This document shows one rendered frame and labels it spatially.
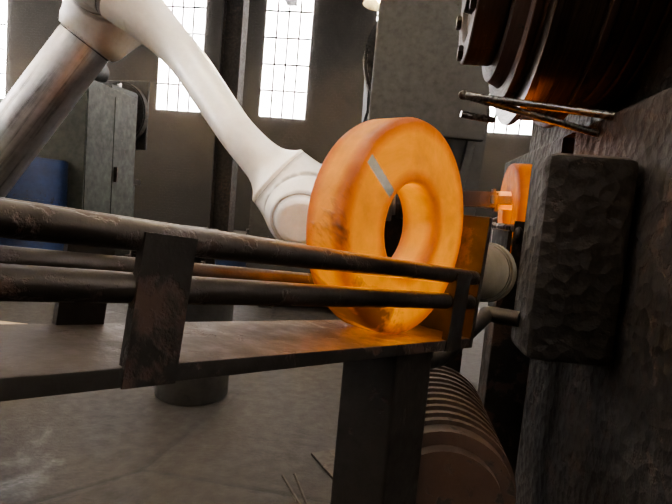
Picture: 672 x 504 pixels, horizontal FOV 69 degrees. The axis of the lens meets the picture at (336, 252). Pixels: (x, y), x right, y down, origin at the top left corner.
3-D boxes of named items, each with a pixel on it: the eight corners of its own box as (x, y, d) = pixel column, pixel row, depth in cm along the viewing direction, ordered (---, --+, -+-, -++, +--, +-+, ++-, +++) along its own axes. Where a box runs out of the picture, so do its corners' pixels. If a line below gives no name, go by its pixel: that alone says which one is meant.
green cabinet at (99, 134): (24, 273, 374) (31, 73, 361) (82, 264, 444) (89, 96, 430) (82, 280, 369) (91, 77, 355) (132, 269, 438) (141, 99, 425)
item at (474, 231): (472, 347, 40) (493, 218, 40) (469, 348, 40) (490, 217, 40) (398, 327, 45) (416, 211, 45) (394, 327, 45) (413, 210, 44)
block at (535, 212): (592, 352, 63) (618, 164, 61) (620, 372, 55) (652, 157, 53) (507, 342, 64) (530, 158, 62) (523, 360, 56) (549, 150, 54)
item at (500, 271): (512, 307, 47) (522, 246, 47) (470, 306, 41) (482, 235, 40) (456, 296, 51) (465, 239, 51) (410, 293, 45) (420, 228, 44)
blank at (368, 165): (410, 371, 37) (375, 359, 39) (482, 214, 43) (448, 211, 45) (303, 252, 27) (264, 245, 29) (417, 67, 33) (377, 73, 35)
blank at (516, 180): (518, 173, 89) (499, 173, 89) (544, 154, 74) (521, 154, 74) (514, 258, 89) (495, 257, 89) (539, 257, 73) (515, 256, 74)
